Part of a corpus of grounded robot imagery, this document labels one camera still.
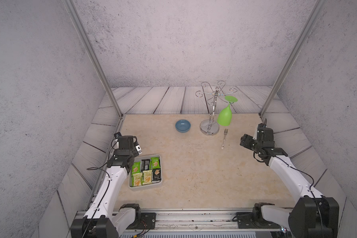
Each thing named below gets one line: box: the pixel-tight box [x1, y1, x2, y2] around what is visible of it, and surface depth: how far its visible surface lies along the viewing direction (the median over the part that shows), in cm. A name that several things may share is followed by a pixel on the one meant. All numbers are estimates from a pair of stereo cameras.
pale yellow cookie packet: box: [142, 169, 153, 185], surface depth 87 cm
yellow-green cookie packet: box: [132, 172, 143, 187], surface depth 86 cm
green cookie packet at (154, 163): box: [149, 156, 161, 170], surface depth 93 cm
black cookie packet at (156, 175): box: [151, 168, 162, 183], surface depth 87 cm
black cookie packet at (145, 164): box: [141, 159, 151, 171], surface depth 93 cm
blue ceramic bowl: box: [175, 119, 191, 133], surface depth 113 cm
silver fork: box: [221, 128, 229, 150], surface depth 111 cm
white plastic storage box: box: [128, 154, 163, 189], surface depth 88 cm
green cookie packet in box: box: [131, 161, 142, 178], surface depth 91 cm
